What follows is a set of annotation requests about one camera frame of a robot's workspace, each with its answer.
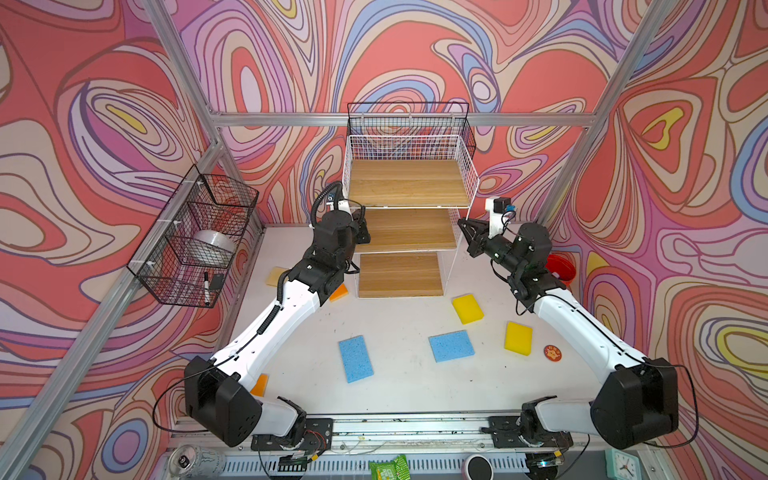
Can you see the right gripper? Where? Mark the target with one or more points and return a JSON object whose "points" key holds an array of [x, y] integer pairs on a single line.
{"points": [[478, 231]]}

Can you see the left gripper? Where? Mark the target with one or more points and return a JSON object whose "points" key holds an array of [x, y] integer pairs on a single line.
{"points": [[358, 225]]}

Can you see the white wire wooden shelf rack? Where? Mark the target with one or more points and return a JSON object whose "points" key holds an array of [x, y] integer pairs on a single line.
{"points": [[415, 187]]}

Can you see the blue sponge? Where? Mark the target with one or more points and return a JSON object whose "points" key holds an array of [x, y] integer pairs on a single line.
{"points": [[355, 359], [451, 346]]}

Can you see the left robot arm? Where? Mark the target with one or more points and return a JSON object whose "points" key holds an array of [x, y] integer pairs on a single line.
{"points": [[218, 391]]}

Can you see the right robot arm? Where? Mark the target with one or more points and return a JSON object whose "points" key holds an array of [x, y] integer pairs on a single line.
{"points": [[638, 397]]}

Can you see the yellow sponge near shelf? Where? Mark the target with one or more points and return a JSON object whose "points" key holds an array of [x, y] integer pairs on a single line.
{"points": [[467, 309]]}

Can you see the beige sponge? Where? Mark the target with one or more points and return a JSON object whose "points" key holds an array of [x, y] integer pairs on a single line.
{"points": [[274, 276]]}

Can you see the red plastic cup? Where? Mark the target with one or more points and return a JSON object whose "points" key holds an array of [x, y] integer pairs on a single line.
{"points": [[562, 268]]}

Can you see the yellow sponge right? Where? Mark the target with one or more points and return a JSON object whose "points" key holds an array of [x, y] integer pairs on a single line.
{"points": [[518, 339]]}

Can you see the silver tape roll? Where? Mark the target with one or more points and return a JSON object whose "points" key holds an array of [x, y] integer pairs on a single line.
{"points": [[209, 248]]}

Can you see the black marker in basket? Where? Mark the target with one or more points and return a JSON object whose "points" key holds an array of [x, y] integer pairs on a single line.
{"points": [[206, 289]]}

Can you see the red round sticker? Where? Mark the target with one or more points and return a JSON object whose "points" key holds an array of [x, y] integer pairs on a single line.
{"points": [[552, 353]]}

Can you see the orange flat sponge front left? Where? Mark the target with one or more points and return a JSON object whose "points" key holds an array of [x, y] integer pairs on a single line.
{"points": [[259, 389]]}

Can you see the black round speaker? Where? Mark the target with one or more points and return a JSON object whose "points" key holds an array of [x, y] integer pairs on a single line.
{"points": [[477, 467]]}

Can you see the green wipes packet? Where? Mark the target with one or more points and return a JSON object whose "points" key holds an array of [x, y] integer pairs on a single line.
{"points": [[396, 469]]}

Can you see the silver drink can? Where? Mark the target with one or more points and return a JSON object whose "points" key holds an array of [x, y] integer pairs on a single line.
{"points": [[195, 462]]}

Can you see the teal alarm clock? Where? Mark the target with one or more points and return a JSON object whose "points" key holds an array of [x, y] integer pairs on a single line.
{"points": [[621, 465]]}

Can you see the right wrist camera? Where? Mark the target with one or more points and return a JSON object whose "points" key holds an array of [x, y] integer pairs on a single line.
{"points": [[501, 212]]}

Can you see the black wire basket back wall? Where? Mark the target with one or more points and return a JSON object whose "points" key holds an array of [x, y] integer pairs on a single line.
{"points": [[409, 130]]}

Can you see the black wire basket wall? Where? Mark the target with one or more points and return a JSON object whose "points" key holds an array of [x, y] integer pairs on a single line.
{"points": [[409, 130], [210, 201]]}

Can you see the black wire basket left wall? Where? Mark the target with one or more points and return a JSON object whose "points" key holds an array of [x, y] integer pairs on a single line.
{"points": [[210, 201]]}

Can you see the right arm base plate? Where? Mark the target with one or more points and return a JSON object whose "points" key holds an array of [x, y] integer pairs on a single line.
{"points": [[509, 432]]}

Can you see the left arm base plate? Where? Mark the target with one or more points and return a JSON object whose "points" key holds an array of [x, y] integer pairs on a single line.
{"points": [[310, 435]]}

